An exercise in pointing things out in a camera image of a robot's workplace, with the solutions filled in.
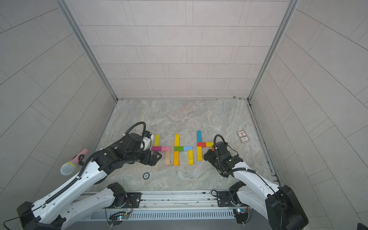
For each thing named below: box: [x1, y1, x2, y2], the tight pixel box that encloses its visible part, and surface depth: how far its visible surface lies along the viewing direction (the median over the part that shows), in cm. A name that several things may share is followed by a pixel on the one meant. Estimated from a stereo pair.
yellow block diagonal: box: [196, 146, 203, 162], surface depth 88 cm
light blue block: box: [183, 145, 194, 151], surface depth 91 cm
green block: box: [173, 146, 184, 152], surface depth 91 cm
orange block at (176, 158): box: [173, 150, 180, 167], surface depth 86 cm
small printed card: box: [235, 129, 251, 144], surface depth 95 cm
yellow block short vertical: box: [187, 149, 195, 166], surface depth 86 cm
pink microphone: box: [60, 148, 89, 176], surface depth 59 cm
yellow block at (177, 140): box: [174, 134, 181, 147], surface depth 94 cm
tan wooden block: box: [164, 150, 171, 166], surface depth 87 cm
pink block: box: [161, 146, 171, 152], surface depth 91 cm
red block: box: [197, 142, 207, 148], surface depth 93 cm
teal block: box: [196, 130, 202, 143], surface depth 96 cm
